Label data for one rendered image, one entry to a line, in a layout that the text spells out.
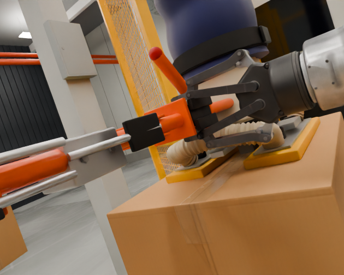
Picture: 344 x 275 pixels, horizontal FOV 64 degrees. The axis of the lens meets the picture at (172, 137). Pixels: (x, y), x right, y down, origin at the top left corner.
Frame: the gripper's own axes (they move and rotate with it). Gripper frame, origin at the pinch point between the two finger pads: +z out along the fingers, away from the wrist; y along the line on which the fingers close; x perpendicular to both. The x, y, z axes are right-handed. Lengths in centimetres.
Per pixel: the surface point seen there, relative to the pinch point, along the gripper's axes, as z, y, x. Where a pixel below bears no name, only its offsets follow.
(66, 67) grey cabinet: 89, -42, 54
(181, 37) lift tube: 2.9, -16.6, 15.7
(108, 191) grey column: 93, 25, 57
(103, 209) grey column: 100, 34, 55
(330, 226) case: -18.6, 17.4, -4.4
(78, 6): 686, -482, 675
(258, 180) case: -9.5, 12.6, 1.7
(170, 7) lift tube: 3.7, -23.8, 16.7
